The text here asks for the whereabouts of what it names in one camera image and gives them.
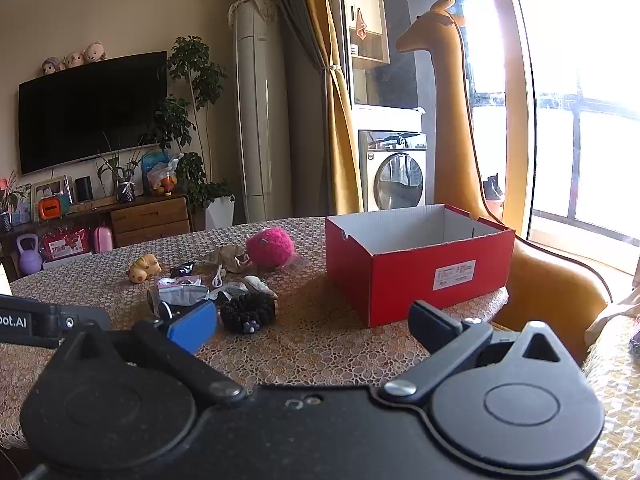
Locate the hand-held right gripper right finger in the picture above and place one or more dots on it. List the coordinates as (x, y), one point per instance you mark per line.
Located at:
(432, 322)

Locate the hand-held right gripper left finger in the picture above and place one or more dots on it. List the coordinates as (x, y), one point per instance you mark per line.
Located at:
(192, 327)

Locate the red cardboard shoe box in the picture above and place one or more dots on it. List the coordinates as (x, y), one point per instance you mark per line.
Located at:
(400, 280)

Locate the silver clear packet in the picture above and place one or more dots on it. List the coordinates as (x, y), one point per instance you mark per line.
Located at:
(231, 290)

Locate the black snack packet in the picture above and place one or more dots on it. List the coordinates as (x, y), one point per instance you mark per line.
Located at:
(182, 270)

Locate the lace-covered desktop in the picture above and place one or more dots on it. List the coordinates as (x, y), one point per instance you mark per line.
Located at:
(310, 345)

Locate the grey white packet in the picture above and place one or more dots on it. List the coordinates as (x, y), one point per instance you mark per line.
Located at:
(182, 296)

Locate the pink white packet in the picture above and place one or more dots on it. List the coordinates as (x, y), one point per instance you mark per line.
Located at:
(177, 280)

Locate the purple kettlebell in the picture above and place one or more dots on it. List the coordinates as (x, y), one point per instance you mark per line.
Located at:
(28, 257)

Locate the yellow toy animal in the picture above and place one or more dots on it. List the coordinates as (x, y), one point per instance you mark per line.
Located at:
(144, 269)

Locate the beige crumpled packet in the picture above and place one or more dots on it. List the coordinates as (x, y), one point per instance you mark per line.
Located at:
(225, 257)

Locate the white shell-shaped item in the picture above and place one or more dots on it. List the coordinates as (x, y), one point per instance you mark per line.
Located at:
(260, 286)

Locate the red gift bag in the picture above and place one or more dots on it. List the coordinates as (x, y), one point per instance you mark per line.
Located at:
(65, 245)

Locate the pink small case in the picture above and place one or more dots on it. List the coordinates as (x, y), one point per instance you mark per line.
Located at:
(103, 240)

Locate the pink fluffy ball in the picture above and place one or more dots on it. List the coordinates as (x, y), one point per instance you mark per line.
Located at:
(270, 247)

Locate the orange box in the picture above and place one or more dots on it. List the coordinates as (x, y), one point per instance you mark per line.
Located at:
(54, 208)

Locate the wooden television cabinet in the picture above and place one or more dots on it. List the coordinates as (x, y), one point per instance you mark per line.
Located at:
(150, 220)

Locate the white plant pot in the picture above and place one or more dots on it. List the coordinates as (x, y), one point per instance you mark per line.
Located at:
(220, 212)

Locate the clear plastic bag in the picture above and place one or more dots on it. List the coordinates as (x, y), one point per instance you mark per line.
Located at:
(297, 262)

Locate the orange leather chair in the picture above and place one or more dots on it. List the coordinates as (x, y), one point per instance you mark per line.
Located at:
(555, 290)

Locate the black speaker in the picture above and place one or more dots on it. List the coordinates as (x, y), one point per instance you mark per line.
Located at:
(83, 189)

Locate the dark shoes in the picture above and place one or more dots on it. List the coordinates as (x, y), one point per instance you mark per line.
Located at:
(492, 187)

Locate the silver washing machine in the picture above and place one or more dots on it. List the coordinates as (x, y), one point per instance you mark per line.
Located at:
(397, 175)

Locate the plastic bag of fruit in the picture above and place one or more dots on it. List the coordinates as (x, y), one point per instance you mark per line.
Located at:
(162, 177)

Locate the small plant in vase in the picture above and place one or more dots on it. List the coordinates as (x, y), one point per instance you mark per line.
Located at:
(122, 180)

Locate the orange giraffe statue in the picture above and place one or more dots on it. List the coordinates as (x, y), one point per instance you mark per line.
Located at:
(450, 135)

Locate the yellow curtain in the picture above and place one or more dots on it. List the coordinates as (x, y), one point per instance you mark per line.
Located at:
(342, 150)

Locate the houndstooth cloth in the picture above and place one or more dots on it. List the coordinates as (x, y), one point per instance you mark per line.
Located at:
(617, 400)

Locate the white counter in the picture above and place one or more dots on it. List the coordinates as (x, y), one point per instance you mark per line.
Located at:
(387, 117)

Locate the black television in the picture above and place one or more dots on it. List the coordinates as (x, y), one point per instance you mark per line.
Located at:
(90, 110)

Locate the white standing air conditioner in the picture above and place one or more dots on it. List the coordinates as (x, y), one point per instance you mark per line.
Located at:
(262, 120)

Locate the tall green houseplant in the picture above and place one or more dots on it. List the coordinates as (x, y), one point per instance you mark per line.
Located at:
(192, 95)

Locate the purple-haired plush doll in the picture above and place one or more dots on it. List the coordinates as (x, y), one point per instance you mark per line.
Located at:
(50, 66)

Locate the small pink plush pig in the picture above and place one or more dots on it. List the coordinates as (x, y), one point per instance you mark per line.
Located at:
(71, 61)

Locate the large pink plush pig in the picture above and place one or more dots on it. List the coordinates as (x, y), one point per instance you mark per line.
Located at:
(94, 53)

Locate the pink hanging towel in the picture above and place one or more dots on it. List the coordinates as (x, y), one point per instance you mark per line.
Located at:
(361, 27)

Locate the grey curtain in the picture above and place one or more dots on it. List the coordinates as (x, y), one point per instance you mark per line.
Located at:
(300, 15)

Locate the photo frame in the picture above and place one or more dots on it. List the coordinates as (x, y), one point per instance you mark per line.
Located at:
(49, 189)

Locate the wooden wall cabinet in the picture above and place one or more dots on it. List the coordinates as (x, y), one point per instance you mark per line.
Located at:
(370, 55)

